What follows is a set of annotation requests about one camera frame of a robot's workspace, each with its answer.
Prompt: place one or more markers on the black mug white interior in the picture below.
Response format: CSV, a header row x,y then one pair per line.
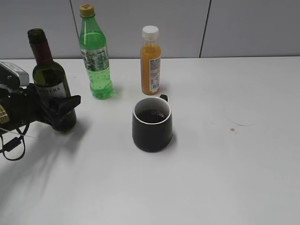
x,y
152,123

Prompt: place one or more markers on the green plastic soda bottle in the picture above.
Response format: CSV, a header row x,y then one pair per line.
x,y
94,52

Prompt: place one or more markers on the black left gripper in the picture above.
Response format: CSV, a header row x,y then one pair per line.
x,y
23,106

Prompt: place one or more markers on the orange juice bottle white cap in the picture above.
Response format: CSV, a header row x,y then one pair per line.
x,y
150,59

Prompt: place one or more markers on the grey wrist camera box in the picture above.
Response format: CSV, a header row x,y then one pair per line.
x,y
12,77

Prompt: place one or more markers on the dark red wine bottle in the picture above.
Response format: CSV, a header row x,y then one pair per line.
x,y
49,76

